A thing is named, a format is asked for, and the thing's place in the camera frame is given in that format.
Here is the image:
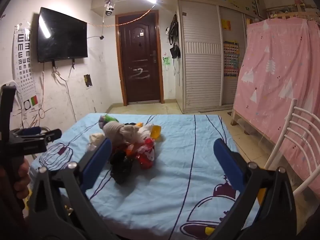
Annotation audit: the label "hanging black bags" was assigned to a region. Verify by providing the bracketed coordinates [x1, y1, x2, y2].
[168, 14, 179, 45]

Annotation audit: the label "white slatted wardrobe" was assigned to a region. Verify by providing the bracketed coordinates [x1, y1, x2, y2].
[176, 0, 247, 114]

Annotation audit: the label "eye chart poster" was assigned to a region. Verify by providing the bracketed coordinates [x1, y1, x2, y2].
[13, 24, 40, 111]

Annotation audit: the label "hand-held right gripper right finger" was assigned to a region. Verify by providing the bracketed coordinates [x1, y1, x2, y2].
[213, 138, 298, 240]

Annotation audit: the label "hanging black pouch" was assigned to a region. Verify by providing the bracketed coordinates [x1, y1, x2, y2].
[170, 44, 181, 59]

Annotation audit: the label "yellow plastic cup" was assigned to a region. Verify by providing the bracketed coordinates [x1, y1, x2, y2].
[149, 125, 162, 140]

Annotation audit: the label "pink tree print curtain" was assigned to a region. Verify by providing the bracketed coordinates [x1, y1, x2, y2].
[234, 19, 320, 198]

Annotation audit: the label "white cables under television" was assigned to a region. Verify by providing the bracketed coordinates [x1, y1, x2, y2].
[51, 65, 78, 123]

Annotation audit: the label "black wall television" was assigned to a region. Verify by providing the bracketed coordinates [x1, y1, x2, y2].
[37, 7, 88, 63]

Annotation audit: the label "person's left hand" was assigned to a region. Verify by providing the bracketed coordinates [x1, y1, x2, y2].
[14, 159, 32, 201]

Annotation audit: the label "colourful grid chart poster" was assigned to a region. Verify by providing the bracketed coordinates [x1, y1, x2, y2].
[223, 40, 240, 77]

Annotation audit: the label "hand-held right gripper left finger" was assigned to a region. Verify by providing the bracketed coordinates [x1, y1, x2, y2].
[28, 138, 113, 238]

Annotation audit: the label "black plastic bag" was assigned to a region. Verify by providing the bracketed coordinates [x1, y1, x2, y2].
[110, 150, 134, 185]

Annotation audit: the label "orange string light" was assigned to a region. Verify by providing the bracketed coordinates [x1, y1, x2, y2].
[87, 2, 157, 27]

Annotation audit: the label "white security camera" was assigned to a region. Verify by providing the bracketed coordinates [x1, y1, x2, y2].
[104, 1, 115, 17]

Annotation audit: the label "red cloth with white trim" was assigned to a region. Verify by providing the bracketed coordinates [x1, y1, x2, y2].
[135, 137, 156, 170]

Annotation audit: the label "white metal chair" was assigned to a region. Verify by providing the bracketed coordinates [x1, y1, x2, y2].
[264, 99, 320, 198]

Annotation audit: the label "dark brown door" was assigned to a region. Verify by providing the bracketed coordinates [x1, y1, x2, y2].
[115, 10, 164, 106]

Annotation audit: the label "beige knitted cloth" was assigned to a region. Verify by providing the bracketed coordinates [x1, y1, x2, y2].
[103, 121, 140, 145]

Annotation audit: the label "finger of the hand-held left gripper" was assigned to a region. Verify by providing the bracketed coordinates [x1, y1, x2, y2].
[37, 129, 62, 143]
[19, 127, 42, 137]

